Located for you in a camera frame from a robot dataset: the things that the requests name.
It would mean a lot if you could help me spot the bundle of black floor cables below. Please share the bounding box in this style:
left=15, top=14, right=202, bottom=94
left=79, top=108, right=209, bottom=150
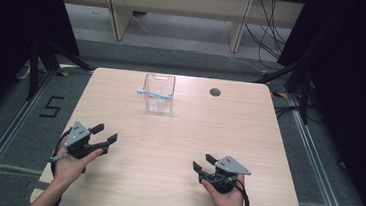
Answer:
left=239, top=0, right=296, bottom=72

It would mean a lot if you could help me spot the person's left hand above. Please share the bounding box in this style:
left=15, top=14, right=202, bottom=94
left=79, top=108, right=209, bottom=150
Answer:
left=50, top=135, right=105, bottom=191

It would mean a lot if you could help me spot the metal floor rail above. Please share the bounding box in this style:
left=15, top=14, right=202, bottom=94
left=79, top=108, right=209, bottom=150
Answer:
left=0, top=66, right=58, bottom=206
left=276, top=91, right=364, bottom=206

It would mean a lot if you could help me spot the person's right hand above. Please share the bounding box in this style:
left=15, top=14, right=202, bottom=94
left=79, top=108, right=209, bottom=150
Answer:
left=198, top=170, right=250, bottom=206

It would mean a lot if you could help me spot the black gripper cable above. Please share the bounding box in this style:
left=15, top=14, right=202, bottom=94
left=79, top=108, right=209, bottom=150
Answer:
left=49, top=125, right=73, bottom=181
left=232, top=178, right=253, bottom=206

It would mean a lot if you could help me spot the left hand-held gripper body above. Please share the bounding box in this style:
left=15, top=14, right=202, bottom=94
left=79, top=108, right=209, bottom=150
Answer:
left=62, top=120, right=112, bottom=163

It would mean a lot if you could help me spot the silver cable plug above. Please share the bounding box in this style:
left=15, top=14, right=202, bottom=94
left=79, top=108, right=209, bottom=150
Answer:
left=49, top=151, right=71, bottom=164

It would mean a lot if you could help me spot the light blue toothbrush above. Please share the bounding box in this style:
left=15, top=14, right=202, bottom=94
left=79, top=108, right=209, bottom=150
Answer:
left=135, top=88, right=174, bottom=101

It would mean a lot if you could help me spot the black metal stand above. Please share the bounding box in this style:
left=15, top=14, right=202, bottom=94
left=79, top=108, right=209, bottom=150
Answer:
left=249, top=53, right=318, bottom=126
left=24, top=33, right=96, bottom=107

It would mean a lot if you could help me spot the clear ribbed plastic container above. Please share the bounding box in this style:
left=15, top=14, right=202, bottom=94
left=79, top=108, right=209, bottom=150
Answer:
left=140, top=73, right=177, bottom=115

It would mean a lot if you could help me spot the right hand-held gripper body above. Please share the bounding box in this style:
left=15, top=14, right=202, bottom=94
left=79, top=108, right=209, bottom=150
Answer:
left=197, top=153, right=253, bottom=197

